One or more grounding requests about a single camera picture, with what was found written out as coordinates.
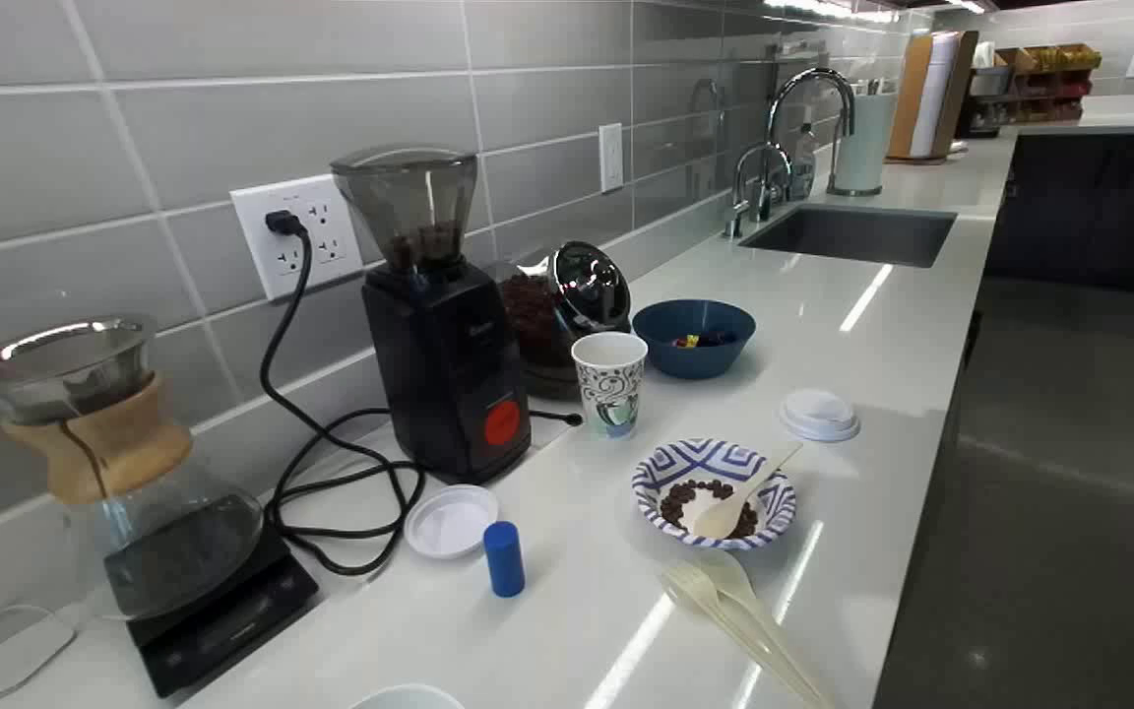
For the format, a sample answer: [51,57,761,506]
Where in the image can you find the cream plastic spoon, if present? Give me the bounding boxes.
[692,445,804,538]

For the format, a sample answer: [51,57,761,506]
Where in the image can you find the dark blue bowl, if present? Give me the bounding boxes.
[632,300,757,383]

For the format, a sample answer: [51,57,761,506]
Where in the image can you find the coffee beans in bowl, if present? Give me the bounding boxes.
[657,480,757,538]

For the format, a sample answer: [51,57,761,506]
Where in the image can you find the blue patterned paper bowl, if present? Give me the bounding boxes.
[630,435,799,550]

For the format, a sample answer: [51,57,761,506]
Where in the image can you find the patterned paper cup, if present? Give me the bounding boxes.
[572,332,648,435]

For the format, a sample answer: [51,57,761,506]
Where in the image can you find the black coffee grinder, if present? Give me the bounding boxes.
[331,149,531,483]

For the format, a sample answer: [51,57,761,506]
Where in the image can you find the small blue cylinder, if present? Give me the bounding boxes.
[483,521,522,598]

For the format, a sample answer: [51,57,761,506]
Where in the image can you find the white plastic lid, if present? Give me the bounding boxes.
[405,483,500,559]

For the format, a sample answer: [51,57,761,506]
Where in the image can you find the white cup lid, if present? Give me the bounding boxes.
[781,389,863,445]

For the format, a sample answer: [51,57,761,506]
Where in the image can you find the chrome kitchen faucet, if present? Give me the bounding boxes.
[726,67,853,240]

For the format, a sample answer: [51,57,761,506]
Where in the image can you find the cream plastic utensil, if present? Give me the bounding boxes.
[661,550,835,709]

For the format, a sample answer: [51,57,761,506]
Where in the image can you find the kitchen sink basin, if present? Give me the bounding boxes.
[747,203,958,266]

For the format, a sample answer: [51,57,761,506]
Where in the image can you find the light green canister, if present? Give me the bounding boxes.
[832,77,894,198]

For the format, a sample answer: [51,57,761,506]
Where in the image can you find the white cup rim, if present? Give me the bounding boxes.
[352,686,466,709]

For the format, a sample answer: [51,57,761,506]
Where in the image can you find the glass pour-over coffee carafe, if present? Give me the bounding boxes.
[0,316,261,618]

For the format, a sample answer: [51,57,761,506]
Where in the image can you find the black digital scale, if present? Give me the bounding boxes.
[131,533,320,695]

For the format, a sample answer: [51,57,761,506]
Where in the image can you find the wooden rack with items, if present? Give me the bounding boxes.
[958,42,1102,139]

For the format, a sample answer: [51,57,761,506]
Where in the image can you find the white light switch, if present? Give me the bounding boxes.
[597,123,627,194]

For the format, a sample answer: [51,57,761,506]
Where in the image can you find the white wall outlet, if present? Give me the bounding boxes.
[227,170,371,304]

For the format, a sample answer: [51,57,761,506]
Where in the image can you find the black power cable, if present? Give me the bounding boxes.
[257,207,429,580]

